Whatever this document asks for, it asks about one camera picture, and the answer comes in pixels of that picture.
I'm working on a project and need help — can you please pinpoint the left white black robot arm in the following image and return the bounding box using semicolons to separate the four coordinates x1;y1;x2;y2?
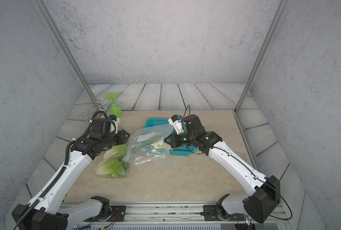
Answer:
12;115;130;230

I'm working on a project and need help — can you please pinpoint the left metal frame post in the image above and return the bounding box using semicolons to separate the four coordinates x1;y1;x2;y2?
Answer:
33;0;95;102

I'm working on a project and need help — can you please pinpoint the metal frame post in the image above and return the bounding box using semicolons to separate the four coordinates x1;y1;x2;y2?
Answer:
33;0;95;102
235;0;289;114

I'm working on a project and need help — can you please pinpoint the green plastic goblet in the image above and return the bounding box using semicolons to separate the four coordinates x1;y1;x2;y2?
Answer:
106;93;123;118

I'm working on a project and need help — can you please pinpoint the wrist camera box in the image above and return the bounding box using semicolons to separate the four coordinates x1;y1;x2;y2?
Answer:
108;115;120;134
168;115;185;135

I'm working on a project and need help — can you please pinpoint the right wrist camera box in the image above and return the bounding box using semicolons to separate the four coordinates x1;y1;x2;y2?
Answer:
168;115;185;135

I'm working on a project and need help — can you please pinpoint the clear zipper bag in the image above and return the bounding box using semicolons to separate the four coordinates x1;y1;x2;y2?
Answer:
95;143;128;178
123;124;173;165

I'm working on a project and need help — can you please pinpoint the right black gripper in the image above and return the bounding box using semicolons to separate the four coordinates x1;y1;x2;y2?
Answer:
164;132;197;148

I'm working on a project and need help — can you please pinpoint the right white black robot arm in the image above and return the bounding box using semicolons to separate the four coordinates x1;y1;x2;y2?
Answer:
164;114;285;223

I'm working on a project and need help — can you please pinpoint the right metal frame post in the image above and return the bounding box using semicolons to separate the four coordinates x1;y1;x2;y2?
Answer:
235;0;289;114

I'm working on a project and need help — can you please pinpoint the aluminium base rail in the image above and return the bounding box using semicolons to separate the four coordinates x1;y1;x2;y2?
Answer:
37;202;292;230

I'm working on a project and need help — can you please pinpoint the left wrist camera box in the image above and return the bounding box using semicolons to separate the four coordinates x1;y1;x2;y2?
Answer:
108;115;120;134

